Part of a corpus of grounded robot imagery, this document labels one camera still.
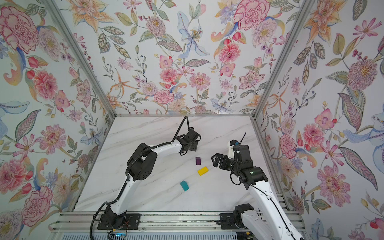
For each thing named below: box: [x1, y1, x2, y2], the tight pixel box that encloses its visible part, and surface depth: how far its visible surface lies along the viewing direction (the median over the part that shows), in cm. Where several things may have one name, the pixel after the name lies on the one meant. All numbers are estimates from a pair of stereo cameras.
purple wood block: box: [195, 157, 201, 166], surface depth 97 cm
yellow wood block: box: [197, 166, 209, 176], surface depth 94 cm
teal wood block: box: [179, 180, 190, 192], surface depth 88 cm
